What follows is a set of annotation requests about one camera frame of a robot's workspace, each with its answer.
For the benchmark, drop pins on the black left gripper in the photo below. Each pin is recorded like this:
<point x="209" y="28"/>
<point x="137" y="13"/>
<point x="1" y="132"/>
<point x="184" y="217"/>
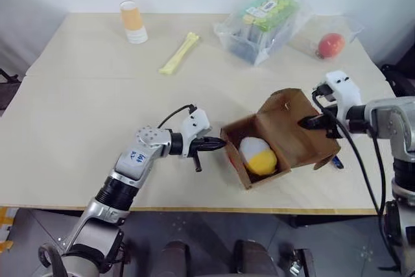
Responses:
<point x="198" y="146"/>

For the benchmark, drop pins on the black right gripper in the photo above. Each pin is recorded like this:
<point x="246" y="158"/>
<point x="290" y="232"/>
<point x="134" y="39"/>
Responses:
<point x="327" y="125"/>

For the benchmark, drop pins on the brown cardboard box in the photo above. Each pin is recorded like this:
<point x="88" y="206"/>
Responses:
<point x="279" y="121"/>

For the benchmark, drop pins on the blue pen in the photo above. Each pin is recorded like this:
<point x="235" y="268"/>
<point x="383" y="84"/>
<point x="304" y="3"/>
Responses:
<point x="337" y="162"/>

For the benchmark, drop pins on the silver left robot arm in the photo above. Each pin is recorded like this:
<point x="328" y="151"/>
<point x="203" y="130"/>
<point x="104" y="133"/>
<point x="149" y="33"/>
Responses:
<point x="136" y="160"/>

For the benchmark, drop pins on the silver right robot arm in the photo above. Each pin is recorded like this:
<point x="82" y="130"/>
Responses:
<point x="389" y="115"/>

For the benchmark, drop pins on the white and yellow egg plush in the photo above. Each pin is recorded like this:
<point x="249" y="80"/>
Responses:
<point x="259" y="160"/>

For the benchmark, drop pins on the red and yellow fruit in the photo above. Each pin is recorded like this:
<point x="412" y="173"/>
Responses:
<point x="331" y="46"/>

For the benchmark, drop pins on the black equipment beside table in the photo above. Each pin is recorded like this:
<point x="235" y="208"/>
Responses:
<point x="400" y="80"/>

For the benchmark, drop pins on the pale yellow bone toy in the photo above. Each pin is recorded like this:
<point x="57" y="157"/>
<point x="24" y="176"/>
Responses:
<point x="180" y="53"/>

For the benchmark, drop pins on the green capped test tube pack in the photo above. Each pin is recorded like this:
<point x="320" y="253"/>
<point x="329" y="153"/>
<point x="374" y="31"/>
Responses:
<point x="267" y="19"/>

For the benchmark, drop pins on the large clear plastic bag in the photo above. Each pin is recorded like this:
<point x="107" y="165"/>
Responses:
<point x="227" y="30"/>

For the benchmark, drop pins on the dark rounded shape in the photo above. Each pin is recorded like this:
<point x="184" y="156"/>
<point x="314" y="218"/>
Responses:
<point x="176" y="259"/>
<point x="256" y="259"/>

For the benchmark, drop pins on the metal table caster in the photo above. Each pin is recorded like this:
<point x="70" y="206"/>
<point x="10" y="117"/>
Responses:
<point x="301" y="262"/>

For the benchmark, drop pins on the orange and white paper cup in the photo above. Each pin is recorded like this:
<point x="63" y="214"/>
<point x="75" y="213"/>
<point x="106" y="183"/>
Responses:
<point x="133" y="22"/>

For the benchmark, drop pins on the black stand beside table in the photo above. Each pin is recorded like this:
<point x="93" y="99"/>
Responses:
<point x="8" y="92"/>

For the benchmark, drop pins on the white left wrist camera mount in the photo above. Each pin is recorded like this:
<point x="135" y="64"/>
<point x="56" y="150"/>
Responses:
<point x="194" y="121"/>

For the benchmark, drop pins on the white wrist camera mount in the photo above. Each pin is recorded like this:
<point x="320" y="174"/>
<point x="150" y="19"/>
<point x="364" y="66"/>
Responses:
<point x="343" y="85"/>
<point x="194" y="121"/>

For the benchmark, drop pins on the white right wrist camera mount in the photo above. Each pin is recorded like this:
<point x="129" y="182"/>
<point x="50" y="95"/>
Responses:
<point x="343" y="85"/>

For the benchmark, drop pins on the black table frame bar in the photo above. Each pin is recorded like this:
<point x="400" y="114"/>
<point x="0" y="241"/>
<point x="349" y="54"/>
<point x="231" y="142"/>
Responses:
<point x="334" y="221"/>

